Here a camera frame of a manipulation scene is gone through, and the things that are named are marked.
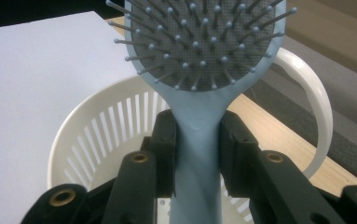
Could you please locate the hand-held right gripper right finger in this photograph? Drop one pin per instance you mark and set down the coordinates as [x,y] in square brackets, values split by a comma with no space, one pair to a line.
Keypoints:
[236,155]

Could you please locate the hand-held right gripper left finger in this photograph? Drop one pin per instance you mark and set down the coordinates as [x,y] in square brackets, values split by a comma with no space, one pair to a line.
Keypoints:
[167,155]

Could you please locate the light blue hairbrush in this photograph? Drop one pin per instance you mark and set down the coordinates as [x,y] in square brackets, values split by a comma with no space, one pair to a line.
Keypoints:
[198,124]

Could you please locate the white plastic basket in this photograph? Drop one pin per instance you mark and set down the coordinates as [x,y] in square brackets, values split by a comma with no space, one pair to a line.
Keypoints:
[117,102]

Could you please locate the wooden table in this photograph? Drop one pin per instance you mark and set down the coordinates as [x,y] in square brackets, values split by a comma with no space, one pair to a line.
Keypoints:
[291,140]

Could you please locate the wooden bench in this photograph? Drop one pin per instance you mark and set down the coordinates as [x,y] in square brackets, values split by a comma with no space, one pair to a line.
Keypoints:
[337,37]

